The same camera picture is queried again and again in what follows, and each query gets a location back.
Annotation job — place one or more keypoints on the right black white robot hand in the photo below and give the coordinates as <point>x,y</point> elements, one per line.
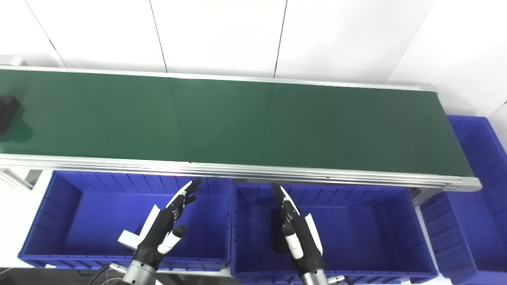
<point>305,245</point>

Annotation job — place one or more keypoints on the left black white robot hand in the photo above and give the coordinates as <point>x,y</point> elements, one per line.
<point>158,233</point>

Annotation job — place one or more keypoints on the blue plastic bin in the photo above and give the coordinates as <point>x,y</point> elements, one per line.
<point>99,221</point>
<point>356,233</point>
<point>475,229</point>

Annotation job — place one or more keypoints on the black cylinder block part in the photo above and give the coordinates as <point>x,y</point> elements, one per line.
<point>8,113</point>

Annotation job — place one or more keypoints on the white block part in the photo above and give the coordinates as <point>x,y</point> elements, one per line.
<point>128,240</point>

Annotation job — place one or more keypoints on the aluminium conveyor leg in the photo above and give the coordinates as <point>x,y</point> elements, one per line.
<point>16,178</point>
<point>422,194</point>

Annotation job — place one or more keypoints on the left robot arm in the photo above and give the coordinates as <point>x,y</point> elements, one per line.
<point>138,275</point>

